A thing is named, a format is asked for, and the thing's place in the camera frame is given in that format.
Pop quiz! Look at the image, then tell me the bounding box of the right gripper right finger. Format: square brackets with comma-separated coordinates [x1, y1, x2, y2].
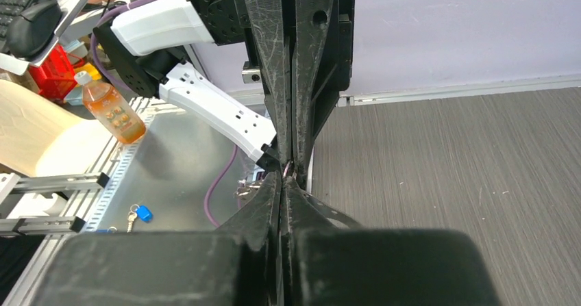
[281, 177, 499, 305]

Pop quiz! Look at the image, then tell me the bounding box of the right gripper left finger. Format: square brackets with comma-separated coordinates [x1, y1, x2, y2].
[32, 172, 282, 305]

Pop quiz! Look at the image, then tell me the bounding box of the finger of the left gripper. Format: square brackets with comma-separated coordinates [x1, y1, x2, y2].
[245, 0, 291, 164]
[292, 0, 355, 168]

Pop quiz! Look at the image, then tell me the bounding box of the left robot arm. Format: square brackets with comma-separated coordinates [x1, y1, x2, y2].
[91, 0, 355, 175]

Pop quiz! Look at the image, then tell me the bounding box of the key with blue tag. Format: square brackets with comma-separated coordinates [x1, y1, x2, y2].
[127, 204, 153, 233]

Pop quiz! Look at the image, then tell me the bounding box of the orange drink bottle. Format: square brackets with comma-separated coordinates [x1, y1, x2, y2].
[74, 71, 147, 144]

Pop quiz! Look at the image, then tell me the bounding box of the red plastic box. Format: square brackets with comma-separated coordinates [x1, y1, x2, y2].
[28, 44, 77, 101]

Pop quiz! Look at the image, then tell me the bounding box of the black computer mouse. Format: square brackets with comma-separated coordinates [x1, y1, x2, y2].
[5, 0, 62, 60]

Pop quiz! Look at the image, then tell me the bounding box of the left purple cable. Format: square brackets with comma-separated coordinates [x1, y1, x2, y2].
[90, 0, 239, 229]

